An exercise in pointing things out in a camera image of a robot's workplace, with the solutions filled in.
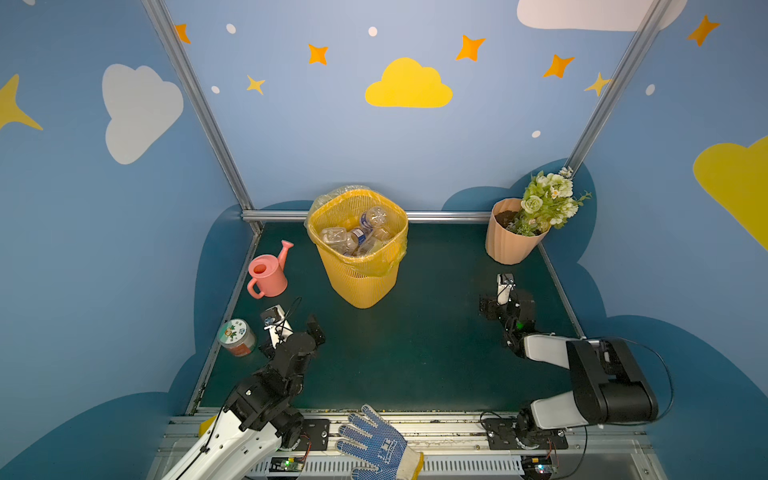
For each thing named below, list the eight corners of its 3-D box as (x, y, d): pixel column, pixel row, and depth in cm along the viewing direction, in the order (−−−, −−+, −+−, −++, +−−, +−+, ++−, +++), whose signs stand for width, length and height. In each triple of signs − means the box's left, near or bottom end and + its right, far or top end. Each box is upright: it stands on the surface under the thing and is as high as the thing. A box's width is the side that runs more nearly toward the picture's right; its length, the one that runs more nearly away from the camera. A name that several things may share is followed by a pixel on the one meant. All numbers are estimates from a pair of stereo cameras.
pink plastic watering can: (254, 301, 101) (242, 282, 92) (268, 262, 112) (258, 241, 103) (286, 302, 101) (276, 282, 92) (296, 262, 112) (288, 241, 103)
